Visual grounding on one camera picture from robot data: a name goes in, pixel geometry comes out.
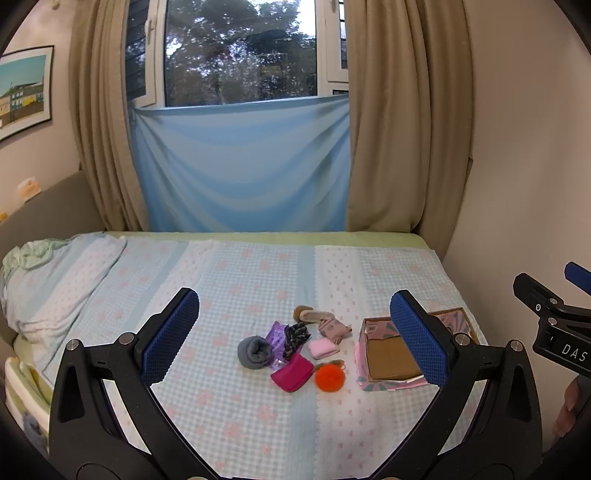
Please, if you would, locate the purple plastic packet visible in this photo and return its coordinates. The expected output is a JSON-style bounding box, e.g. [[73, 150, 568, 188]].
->
[[265, 320, 304, 373]]

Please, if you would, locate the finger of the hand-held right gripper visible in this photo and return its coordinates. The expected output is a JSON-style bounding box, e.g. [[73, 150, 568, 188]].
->
[[513, 273, 591, 324], [564, 262, 591, 295]]

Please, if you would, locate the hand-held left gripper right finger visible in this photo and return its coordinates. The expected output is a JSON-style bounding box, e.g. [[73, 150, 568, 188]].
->
[[388, 290, 543, 480]]

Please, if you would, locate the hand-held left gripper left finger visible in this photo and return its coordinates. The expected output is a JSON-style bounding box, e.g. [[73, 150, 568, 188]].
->
[[48, 287, 206, 480]]

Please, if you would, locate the magenta pouch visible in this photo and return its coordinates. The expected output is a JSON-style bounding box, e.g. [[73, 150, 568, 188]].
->
[[270, 353, 315, 394]]

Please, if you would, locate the light blue hanging cloth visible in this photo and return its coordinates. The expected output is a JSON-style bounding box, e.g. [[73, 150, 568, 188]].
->
[[130, 96, 352, 233]]

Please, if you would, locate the grey headboard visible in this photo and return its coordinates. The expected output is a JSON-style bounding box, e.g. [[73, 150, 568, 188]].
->
[[0, 171, 108, 264]]

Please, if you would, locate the grey sock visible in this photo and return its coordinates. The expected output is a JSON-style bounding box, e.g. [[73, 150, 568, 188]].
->
[[237, 336, 274, 371]]

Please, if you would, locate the light green crumpled cloth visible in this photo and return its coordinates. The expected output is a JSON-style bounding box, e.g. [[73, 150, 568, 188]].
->
[[2, 239, 57, 272]]

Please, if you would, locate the window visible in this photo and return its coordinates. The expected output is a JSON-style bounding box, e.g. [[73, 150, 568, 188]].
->
[[124, 0, 352, 110]]

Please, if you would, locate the beige curtain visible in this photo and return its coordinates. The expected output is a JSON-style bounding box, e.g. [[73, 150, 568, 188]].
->
[[69, 0, 151, 232], [344, 0, 475, 234]]

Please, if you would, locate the framed wall picture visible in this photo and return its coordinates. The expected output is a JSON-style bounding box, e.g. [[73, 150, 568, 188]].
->
[[0, 45, 55, 142]]

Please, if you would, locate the brown plush toy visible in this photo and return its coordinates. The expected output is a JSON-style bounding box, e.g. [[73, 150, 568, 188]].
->
[[293, 305, 336, 325]]

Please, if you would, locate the person's right hand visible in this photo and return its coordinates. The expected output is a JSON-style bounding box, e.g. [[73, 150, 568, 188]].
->
[[551, 376, 583, 439]]

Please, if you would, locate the small light pink pouch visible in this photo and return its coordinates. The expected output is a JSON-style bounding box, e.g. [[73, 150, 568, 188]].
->
[[308, 338, 338, 360]]

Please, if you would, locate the cardboard box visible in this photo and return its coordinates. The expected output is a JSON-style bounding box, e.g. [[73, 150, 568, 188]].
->
[[355, 306, 477, 393]]

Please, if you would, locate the small yellow object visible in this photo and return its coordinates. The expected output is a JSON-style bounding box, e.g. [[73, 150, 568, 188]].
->
[[17, 177, 43, 202]]

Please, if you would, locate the orange fluffy pompom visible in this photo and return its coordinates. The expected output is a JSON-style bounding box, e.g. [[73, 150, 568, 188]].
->
[[314, 359, 347, 393]]

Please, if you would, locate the checkered pillow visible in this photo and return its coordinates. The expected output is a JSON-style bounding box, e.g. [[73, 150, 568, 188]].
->
[[0, 233, 128, 346]]

